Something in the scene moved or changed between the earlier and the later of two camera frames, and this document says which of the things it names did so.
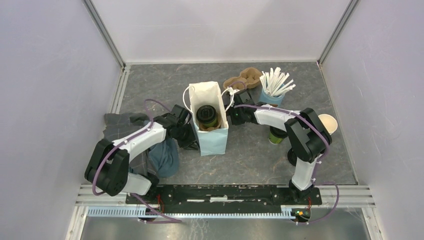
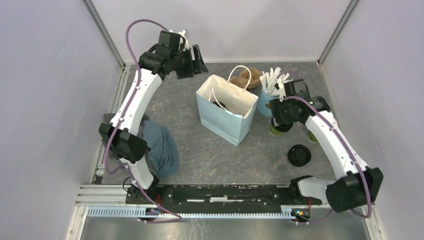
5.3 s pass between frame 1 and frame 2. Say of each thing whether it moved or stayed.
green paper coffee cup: moved
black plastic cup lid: moved
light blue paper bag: moved
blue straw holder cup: stayed
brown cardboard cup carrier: stayed
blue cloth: stayed
